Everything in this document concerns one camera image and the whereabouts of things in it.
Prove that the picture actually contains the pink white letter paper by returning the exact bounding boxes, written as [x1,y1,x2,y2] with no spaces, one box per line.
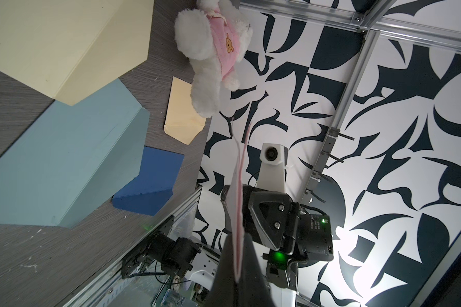
[225,127,250,283]

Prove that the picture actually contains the light blue envelope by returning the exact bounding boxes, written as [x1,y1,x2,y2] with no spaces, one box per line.
[0,80,150,228]

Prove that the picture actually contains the black hook rack rail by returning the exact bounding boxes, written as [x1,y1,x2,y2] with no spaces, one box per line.
[300,127,354,205]

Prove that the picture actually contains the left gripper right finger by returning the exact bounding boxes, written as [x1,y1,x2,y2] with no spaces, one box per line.
[239,234,275,307]

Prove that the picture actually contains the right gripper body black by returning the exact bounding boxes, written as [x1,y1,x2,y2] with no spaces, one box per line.
[242,185,300,255]

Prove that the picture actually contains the tan yellow envelope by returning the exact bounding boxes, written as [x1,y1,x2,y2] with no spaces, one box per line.
[164,77,206,145]

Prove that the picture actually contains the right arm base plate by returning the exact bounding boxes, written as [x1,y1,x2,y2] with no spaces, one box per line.
[121,232,201,279]

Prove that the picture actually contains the pale yellow envelope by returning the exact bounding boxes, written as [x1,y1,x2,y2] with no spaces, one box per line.
[0,1,154,106]

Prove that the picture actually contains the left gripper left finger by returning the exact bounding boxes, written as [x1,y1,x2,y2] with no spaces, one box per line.
[204,235,235,307]

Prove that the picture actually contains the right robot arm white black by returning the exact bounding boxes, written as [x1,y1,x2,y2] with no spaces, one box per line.
[185,184,334,306]

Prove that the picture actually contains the dark blue envelope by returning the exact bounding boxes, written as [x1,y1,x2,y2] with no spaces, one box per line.
[111,147,184,216]

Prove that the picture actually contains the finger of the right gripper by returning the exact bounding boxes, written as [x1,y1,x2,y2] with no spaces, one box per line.
[248,191,294,253]

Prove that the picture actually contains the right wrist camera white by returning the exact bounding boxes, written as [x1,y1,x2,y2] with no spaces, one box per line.
[256,143,288,193]

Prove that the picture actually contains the white teddy bear pink shirt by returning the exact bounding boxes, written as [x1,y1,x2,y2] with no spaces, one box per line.
[174,0,253,118]

